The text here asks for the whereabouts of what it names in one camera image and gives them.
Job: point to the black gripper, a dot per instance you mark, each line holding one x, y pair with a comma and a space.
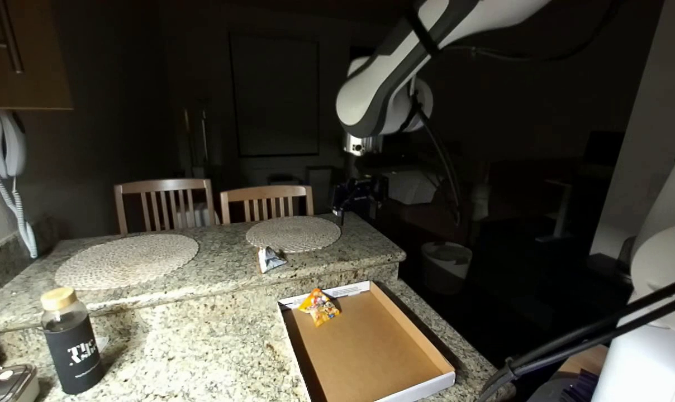
361, 190

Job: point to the silver snack packet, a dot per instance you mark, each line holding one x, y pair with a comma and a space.
271, 259

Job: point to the small yellow toy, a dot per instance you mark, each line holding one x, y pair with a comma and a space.
318, 307

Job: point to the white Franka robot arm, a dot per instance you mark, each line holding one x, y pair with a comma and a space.
382, 81

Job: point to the white background box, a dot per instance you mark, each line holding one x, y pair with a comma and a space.
411, 185

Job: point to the flat cardboard box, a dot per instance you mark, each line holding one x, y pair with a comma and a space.
368, 358

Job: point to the round woven placemat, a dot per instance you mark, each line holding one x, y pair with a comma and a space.
294, 233
125, 259

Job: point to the wooden slat-back chair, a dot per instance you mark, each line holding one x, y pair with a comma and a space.
161, 185
267, 193

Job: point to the white trash bin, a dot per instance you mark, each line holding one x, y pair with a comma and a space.
445, 268

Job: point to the black stand rod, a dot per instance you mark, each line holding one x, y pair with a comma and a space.
575, 345

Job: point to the black bottle wooden cap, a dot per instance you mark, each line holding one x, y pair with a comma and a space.
72, 353

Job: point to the small grey container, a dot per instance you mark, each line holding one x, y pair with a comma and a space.
4, 383

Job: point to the dark framed wall board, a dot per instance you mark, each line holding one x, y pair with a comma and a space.
274, 92

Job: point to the wooden wall cabinet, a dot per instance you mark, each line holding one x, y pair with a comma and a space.
43, 67

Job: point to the white wall phone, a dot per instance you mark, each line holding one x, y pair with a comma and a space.
4, 148

